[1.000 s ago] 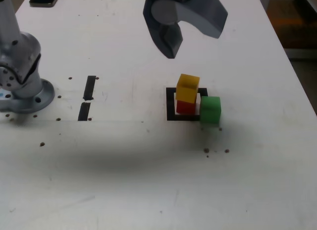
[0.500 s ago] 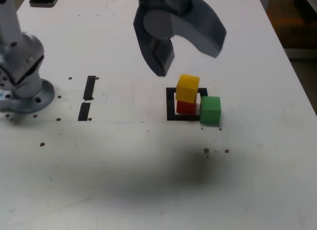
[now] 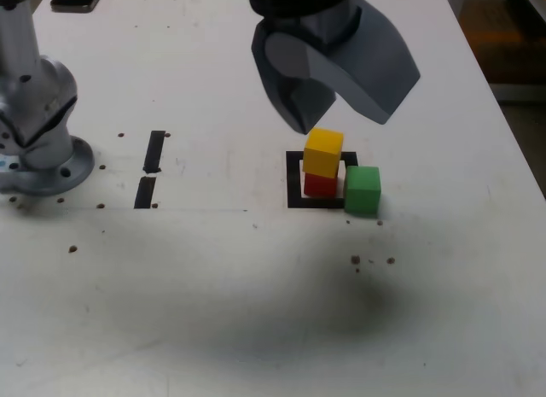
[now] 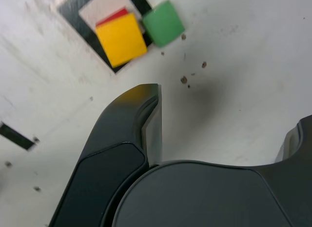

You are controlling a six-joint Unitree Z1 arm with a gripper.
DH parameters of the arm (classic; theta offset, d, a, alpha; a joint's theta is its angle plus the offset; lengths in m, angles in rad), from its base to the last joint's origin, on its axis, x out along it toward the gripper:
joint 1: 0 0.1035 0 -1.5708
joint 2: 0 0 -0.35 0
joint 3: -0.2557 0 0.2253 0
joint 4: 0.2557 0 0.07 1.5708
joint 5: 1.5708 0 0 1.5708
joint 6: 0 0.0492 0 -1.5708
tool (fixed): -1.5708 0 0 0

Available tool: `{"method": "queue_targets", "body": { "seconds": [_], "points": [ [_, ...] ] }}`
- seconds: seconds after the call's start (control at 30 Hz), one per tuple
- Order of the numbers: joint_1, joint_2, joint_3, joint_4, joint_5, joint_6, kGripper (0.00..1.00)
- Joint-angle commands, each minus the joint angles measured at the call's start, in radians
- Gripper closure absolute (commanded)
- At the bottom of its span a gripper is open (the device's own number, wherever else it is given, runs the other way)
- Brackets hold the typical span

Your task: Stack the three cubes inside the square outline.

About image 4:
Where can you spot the black tape square outline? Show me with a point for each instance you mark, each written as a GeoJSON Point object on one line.
{"type": "Point", "coordinates": [73, 17]}

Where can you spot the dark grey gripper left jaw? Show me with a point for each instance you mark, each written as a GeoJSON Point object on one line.
{"type": "Point", "coordinates": [109, 151]}

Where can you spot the black tape strip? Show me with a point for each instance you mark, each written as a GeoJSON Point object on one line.
{"type": "Point", "coordinates": [17, 136]}

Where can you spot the yellow cube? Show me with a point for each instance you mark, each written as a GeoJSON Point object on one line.
{"type": "Point", "coordinates": [120, 39]}

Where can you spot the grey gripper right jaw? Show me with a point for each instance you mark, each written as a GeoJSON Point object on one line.
{"type": "Point", "coordinates": [195, 197]}

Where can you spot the red cube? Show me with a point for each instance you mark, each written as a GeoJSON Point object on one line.
{"type": "Point", "coordinates": [114, 16]}

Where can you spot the green cube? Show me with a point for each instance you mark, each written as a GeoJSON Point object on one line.
{"type": "Point", "coordinates": [163, 24]}

